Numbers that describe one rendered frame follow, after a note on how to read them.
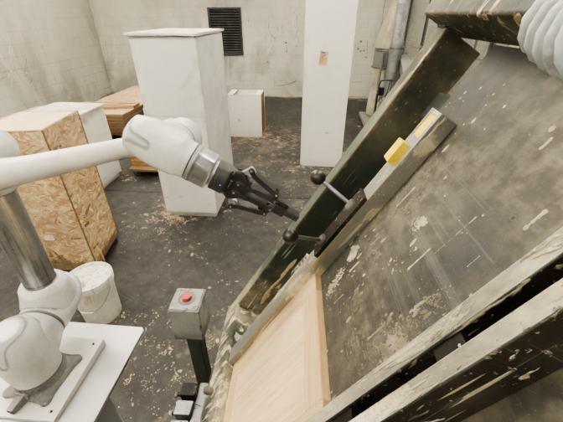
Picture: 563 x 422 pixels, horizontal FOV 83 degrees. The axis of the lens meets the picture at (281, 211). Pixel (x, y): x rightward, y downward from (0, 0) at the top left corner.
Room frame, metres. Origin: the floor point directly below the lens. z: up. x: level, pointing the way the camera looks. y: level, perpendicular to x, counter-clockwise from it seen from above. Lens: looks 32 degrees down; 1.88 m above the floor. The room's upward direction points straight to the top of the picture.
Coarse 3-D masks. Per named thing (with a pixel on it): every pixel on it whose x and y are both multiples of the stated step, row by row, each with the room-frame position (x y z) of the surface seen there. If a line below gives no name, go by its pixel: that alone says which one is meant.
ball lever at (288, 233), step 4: (288, 228) 0.60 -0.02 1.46; (292, 228) 0.60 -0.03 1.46; (284, 232) 0.59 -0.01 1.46; (288, 232) 0.58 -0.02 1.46; (292, 232) 0.58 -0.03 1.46; (296, 232) 0.59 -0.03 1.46; (284, 236) 0.58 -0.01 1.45; (288, 236) 0.58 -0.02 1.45; (292, 236) 0.58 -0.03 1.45; (296, 236) 0.58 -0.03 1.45; (300, 236) 0.60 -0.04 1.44; (304, 236) 0.61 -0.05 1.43; (308, 236) 0.62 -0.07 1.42; (320, 236) 0.64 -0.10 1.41; (324, 236) 0.64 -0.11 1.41; (284, 240) 0.58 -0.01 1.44; (288, 240) 0.57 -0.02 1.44; (292, 240) 0.57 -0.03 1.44; (296, 240) 0.58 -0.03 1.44; (312, 240) 0.62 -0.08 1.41; (316, 240) 0.62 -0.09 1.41; (320, 240) 0.63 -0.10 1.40; (320, 244) 0.63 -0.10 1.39
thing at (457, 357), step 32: (544, 256) 0.22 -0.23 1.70; (512, 288) 0.21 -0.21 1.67; (544, 288) 0.21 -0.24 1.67; (448, 320) 0.23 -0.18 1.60; (480, 320) 0.21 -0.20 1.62; (512, 320) 0.19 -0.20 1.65; (544, 320) 0.17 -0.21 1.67; (416, 352) 0.22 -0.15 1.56; (448, 352) 0.20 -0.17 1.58; (480, 352) 0.18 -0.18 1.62; (512, 352) 0.17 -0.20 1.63; (544, 352) 0.17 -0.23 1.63; (384, 384) 0.21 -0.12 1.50; (416, 384) 0.19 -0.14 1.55; (448, 384) 0.17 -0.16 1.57; (480, 384) 0.17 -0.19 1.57; (512, 384) 0.17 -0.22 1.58; (320, 416) 0.23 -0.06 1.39; (352, 416) 0.21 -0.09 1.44; (384, 416) 0.18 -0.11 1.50; (416, 416) 0.18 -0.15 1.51; (448, 416) 0.17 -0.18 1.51
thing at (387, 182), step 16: (432, 112) 0.64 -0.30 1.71; (416, 128) 0.65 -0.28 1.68; (432, 128) 0.60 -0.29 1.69; (448, 128) 0.60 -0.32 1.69; (416, 144) 0.60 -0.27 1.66; (432, 144) 0.60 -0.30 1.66; (400, 160) 0.61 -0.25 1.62; (416, 160) 0.60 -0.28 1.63; (384, 176) 0.62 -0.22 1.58; (400, 176) 0.61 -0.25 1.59; (368, 192) 0.63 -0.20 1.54; (384, 192) 0.61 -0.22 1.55; (368, 208) 0.61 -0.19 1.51; (352, 224) 0.61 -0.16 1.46; (336, 240) 0.61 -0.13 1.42; (320, 256) 0.61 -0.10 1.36; (336, 256) 0.61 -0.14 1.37; (304, 272) 0.62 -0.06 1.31; (320, 272) 0.61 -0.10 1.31; (288, 288) 0.63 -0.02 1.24; (272, 304) 0.64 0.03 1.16; (256, 320) 0.66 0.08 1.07; (272, 320) 0.62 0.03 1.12; (256, 336) 0.62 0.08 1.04; (240, 352) 0.62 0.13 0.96
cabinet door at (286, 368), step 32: (320, 288) 0.57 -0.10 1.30; (288, 320) 0.56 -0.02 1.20; (320, 320) 0.47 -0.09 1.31; (256, 352) 0.57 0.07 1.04; (288, 352) 0.46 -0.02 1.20; (320, 352) 0.39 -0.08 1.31; (256, 384) 0.46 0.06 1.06; (288, 384) 0.38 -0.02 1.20; (320, 384) 0.32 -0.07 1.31; (256, 416) 0.38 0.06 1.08; (288, 416) 0.32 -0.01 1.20
